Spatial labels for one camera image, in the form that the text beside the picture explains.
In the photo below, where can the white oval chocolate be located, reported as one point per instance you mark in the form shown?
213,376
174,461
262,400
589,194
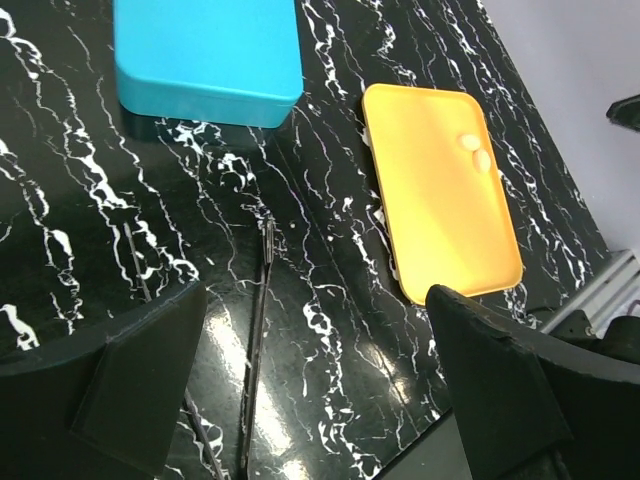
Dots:
482,160
470,142

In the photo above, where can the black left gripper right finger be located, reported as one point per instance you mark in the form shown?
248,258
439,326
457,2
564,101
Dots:
529,405

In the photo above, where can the metal tongs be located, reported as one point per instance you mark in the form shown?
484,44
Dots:
252,371

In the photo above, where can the teal chocolate box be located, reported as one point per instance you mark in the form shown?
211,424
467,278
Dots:
243,111

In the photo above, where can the yellow plastic tray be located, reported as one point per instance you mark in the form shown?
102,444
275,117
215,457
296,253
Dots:
448,223

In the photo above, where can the aluminium slotted rail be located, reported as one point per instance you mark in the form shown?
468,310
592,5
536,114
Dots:
612,293

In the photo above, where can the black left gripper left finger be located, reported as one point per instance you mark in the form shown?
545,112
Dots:
103,402

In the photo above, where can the teal box lid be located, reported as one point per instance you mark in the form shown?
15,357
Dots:
246,48

